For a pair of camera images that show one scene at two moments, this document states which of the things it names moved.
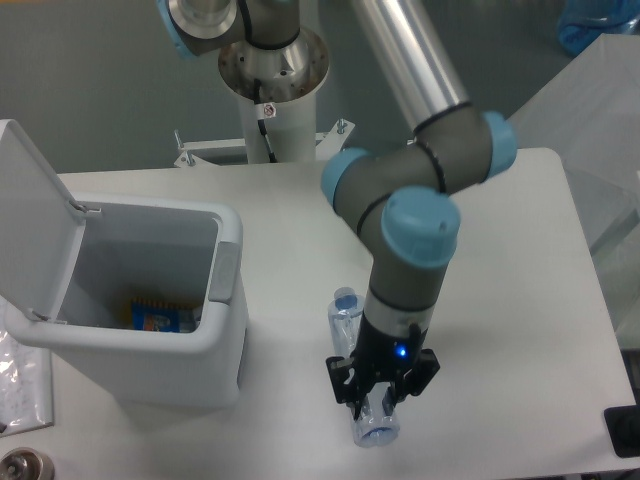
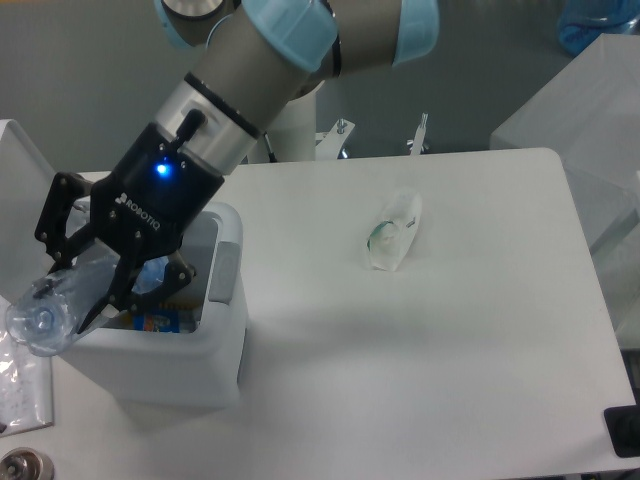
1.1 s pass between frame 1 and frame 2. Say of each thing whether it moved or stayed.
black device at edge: stayed
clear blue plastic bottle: moved
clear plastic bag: stayed
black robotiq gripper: moved
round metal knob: stayed
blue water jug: stayed
